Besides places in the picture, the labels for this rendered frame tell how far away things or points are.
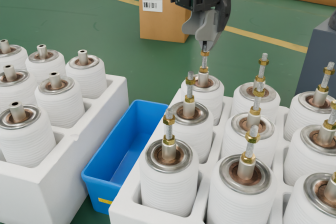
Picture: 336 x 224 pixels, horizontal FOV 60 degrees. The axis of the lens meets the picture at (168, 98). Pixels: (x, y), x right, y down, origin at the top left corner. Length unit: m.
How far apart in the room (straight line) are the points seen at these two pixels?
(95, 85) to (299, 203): 0.52
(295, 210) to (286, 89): 0.77
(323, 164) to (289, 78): 0.77
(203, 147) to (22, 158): 0.34
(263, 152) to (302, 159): 0.06
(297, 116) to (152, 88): 0.62
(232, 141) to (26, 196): 0.39
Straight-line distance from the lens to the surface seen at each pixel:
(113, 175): 0.78
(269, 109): 0.62
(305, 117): 0.63
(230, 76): 1.21
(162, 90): 1.09
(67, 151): 0.62
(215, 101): 0.63
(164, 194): 0.47
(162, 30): 1.50
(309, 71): 0.95
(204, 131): 0.54
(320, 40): 0.91
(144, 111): 0.84
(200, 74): 0.63
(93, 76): 0.74
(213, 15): 0.57
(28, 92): 0.73
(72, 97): 0.66
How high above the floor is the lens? 0.58
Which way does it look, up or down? 34 degrees down
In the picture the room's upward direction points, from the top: straight up
